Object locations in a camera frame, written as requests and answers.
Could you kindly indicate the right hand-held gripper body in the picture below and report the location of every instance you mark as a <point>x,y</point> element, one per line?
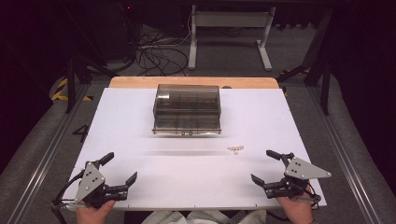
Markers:
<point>299,172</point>

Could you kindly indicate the black metal stand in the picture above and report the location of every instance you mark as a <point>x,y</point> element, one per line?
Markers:
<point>71,81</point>
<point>325,87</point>

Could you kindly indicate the small gold jewellery piece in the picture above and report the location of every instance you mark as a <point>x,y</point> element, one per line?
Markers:
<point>235,149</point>

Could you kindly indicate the person's light clothing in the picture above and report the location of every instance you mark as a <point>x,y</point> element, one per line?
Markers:
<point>199,217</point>

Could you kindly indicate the white metal stand frame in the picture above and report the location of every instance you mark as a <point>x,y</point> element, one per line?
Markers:
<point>230,19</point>

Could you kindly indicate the person's left hand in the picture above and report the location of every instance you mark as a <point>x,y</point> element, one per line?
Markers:
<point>93,214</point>

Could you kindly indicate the wooden table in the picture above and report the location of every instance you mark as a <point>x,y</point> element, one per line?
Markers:
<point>137,82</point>

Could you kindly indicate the person's right hand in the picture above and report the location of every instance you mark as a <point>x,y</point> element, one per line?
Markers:
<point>295,210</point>

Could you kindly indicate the white board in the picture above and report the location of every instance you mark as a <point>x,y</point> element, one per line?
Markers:
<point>186,171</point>

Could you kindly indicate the aluminium rail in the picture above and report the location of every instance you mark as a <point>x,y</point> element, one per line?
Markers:
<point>46,155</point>
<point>342,155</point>

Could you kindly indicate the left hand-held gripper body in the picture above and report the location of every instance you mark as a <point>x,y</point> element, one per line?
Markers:
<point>90,182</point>

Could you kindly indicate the smoky transparent drawer box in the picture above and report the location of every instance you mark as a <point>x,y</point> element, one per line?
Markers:
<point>186,109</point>

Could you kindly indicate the yellow black hazard tape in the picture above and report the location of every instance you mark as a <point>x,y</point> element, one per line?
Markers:
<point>60,90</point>

